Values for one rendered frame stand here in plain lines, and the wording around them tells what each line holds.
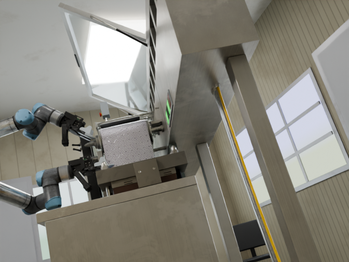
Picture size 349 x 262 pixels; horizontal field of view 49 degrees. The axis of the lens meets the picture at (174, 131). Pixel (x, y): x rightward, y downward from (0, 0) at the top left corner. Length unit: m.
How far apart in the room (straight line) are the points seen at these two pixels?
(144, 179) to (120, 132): 0.38
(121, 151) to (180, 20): 0.89
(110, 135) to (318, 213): 3.03
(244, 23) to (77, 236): 1.01
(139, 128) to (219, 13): 0.88
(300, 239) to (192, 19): 0.72
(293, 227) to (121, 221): 0.73
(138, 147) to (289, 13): 2.97
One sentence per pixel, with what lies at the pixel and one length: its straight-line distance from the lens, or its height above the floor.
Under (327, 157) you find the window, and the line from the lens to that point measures 4.17.
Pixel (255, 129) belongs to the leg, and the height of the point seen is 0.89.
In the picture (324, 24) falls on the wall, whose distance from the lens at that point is 4.10.
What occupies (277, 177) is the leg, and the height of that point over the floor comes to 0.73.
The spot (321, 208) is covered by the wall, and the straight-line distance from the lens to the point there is 4.44.
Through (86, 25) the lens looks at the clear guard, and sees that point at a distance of 2.22.
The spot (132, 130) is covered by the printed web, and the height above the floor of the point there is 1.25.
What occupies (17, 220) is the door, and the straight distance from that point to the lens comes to 5.45.
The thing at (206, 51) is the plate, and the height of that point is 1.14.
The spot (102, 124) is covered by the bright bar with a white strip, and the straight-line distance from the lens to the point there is 2.29.
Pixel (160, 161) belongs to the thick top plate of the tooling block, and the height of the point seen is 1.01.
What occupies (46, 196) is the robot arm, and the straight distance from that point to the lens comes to 1.89.
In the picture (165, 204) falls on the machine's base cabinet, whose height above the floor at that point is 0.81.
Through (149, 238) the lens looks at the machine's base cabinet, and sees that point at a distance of 1.57.
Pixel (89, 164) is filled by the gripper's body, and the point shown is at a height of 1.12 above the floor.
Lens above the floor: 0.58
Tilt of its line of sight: 19 degrees up
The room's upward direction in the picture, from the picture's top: 15 degrees counter-clockwise
